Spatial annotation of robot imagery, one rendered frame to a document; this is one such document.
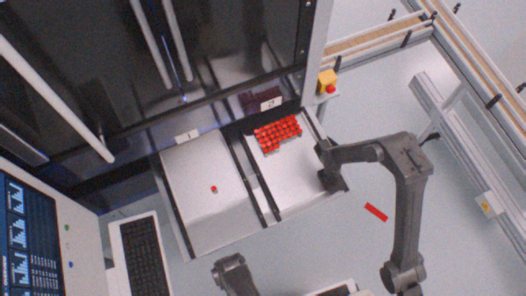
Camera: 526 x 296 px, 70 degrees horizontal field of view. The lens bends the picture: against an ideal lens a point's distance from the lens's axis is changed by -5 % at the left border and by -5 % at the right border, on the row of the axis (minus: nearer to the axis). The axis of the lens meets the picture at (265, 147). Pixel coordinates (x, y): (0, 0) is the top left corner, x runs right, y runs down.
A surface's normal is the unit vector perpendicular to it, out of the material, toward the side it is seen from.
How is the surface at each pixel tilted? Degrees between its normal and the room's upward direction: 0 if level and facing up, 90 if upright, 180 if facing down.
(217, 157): 0
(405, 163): 13
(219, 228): 0
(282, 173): 0
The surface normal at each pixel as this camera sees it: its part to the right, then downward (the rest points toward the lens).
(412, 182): 0.32, 0.48
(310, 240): 0.00, -0.39
